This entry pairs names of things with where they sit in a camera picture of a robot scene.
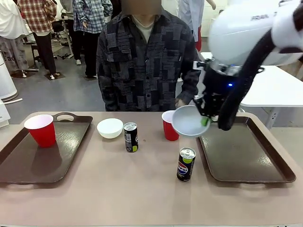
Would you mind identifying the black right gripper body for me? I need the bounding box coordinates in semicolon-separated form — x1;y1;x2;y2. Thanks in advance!
193;59;242;118

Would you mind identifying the white bowl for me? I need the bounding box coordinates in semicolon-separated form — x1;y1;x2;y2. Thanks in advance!
97;118;124;139
172;105;211;138

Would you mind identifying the person's left hand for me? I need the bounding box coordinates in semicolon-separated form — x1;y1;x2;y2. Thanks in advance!
175;98;187;111

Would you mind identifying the red plastic cup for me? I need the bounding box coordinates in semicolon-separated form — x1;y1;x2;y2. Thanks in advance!
24;114;57;148
161;110;180;141

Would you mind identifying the black Pepsi can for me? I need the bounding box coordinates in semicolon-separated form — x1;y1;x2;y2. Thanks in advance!
123;122;139;153
176;147;196;182

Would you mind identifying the brown plastic tray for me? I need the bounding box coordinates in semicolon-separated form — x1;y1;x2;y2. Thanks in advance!
0;112;94;185
197;116;297;184

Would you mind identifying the person in patchwork shirt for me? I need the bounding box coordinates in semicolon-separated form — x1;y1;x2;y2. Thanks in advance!
96;0;202;112

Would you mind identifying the person in light blue shirt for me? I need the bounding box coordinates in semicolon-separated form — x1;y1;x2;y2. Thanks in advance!
178;0;217;52

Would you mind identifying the person in blue plaid shirt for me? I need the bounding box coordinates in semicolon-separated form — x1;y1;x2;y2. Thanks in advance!
72;0;114;79

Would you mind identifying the black office chair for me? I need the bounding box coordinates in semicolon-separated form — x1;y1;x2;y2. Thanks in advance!
51;20;71;60

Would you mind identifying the person in red plaid shirt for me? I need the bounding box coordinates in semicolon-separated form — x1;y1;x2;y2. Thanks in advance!
17;0;59;80

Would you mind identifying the white cylindrical appliance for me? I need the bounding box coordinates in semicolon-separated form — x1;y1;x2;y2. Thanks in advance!
0;51;19;102

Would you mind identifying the white box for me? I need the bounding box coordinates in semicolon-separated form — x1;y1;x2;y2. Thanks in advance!
0;98;11;129

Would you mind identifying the person in white shirt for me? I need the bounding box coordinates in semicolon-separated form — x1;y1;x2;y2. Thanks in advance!
0;0;30;78

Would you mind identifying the black cable sleeve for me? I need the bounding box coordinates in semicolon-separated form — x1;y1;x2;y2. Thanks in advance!
217;30;282;131

